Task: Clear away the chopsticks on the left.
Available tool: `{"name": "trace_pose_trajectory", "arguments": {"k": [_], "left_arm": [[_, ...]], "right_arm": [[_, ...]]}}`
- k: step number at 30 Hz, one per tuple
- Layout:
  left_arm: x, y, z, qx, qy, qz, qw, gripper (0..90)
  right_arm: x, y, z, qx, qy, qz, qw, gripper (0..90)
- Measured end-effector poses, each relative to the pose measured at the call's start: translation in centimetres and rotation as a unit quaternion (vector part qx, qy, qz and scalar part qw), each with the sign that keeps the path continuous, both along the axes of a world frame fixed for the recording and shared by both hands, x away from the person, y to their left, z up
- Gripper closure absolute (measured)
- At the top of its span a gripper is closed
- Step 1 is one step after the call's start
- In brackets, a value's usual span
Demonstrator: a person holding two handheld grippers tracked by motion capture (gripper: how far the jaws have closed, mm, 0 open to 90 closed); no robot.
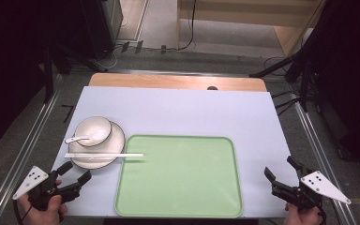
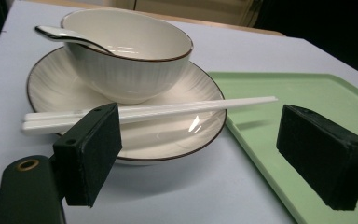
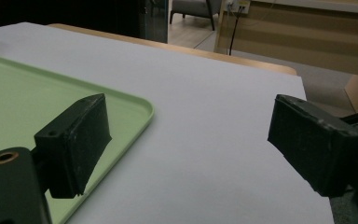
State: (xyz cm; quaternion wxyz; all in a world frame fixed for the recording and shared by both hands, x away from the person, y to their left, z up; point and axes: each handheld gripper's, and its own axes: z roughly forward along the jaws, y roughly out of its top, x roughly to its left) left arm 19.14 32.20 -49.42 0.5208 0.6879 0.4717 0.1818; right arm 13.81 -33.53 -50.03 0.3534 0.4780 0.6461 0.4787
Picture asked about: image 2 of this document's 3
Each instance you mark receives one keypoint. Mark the light green plastic tray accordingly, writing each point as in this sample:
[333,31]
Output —
[307,93]

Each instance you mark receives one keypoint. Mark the white ribbed ceramic plate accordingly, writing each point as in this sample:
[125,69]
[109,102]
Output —
[167,137]

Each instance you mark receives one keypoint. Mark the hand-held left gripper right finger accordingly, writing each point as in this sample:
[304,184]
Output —
[323,155]

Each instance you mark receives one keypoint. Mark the beige curtain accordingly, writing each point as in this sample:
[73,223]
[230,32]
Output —
[192,11]

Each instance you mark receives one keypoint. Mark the white ribbed ceramic bowl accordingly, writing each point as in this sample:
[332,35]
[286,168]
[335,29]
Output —
[130,56]

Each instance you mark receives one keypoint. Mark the white ceramic spoon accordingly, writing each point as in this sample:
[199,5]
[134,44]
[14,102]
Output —
[66,34]

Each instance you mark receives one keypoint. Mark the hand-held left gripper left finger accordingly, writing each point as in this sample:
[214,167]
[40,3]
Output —
[88,155]

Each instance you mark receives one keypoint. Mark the white chopstick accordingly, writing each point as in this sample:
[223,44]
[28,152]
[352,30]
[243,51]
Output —
[180,107]
[174,113]

